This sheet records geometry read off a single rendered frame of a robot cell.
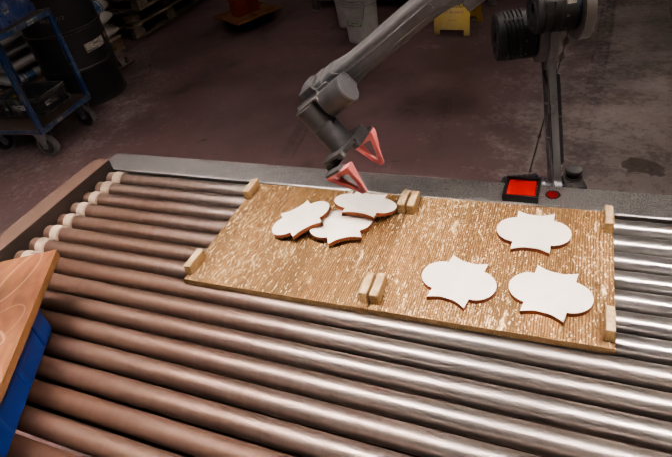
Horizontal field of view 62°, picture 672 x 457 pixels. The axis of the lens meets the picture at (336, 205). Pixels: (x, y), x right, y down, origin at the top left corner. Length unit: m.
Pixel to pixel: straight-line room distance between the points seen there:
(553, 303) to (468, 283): 0.15
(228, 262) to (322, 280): 0.22
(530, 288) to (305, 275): 0.43
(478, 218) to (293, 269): 0.40
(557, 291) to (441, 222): 0.29
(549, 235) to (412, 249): 0.27
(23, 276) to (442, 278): 0.82
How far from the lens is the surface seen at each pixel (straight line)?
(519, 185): 1.32
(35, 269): 1.27
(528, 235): 1.16
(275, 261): 1.18
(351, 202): 1.24
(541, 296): 1.04
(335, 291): 1.09
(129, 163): 1.79
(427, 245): 1.15
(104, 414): 1.09
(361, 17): 4.76
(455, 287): 1.05
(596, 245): 1.17
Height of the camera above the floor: 1.70
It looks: 36 degrees down
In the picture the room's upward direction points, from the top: 12 degrees counter-clockwise
